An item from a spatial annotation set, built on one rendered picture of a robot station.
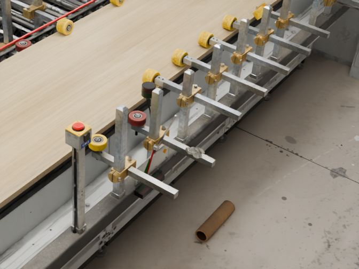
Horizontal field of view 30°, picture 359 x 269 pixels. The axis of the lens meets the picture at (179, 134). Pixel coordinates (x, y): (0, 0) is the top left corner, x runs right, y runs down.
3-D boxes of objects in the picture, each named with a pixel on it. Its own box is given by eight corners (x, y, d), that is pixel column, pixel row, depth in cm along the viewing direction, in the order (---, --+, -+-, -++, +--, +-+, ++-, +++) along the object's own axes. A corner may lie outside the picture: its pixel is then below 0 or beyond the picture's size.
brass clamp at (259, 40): (273, 38, 369) (275, 30, 365) (262, 47, 359) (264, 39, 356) (264, 34, 371) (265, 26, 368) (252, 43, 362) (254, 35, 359)
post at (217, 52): (211, 124, 346) (224, 44, 317) (208, 127, 344) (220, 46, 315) (205, 121, 348) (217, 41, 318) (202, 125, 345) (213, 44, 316)
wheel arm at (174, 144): (215, 166, 293) (216, 158, 291) (210, 169, 291) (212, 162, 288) (135, 126, 310) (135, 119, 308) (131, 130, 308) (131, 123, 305)
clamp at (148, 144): (169, 138, 306) (170, 129, 303) (151, 152, 297) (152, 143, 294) (158, 133, 308) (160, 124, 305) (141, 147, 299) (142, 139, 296)
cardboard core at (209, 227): (235, 204, 384) (208, 234, 363) (233, 214, 389) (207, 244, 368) (224, 198, 387) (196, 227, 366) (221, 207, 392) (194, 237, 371)
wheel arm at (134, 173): (178, 197, 278) (178, 189, 276) (173, 201, 276) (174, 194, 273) (96, 153, 295) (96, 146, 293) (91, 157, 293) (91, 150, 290)
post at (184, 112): (184, 152, 331) (194, 70, 301) (180, 155, 328) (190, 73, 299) (178, 149, 332) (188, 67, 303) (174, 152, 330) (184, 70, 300)
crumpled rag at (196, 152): (207, 152, 294) (208, 148, 293) (199, 159, 290) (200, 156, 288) (190, 144, 298) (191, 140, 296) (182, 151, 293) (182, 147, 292)
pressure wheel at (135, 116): (148, 134, 311) (149, 113, 304) (138, 142, 306) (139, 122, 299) (134, 127, 314) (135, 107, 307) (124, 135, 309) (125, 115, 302)
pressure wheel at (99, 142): (104, 152, 298) (105, 132, 291) (108, 164, 292) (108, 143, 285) (86, 153, 296) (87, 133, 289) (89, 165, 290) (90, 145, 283)
